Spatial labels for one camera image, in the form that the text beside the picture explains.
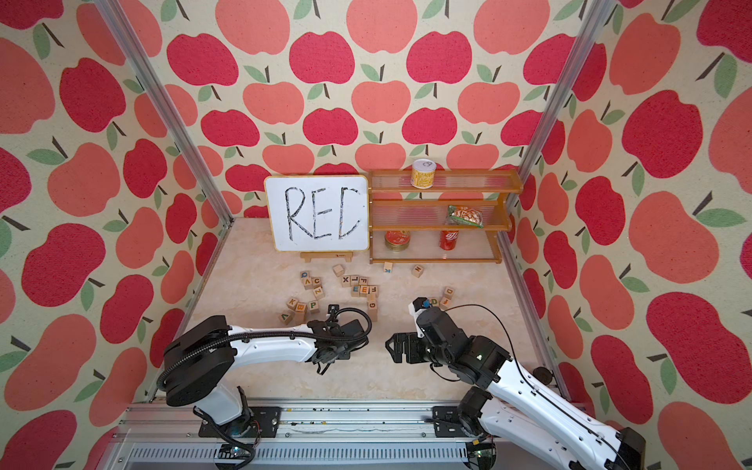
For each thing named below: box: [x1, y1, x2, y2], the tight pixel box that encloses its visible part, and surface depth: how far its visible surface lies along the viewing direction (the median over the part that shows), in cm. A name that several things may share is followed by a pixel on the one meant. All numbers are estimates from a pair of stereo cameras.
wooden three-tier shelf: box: [368, 168, 524, 265], surface depth 114 cm
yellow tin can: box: [410, 158, 437, 189], surface depth 90 cm
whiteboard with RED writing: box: [264, 175, 370, 253], surface depth 100 cm
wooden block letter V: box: [278, 309, 296, 327], surface depth 93 cm
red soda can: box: [438, 230, 460, 251], surface depth 106 cm
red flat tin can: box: [384, 230, 411, 252], surface depth 110 cm
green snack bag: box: [447, 204, 485, 229], surface depth 97 cm
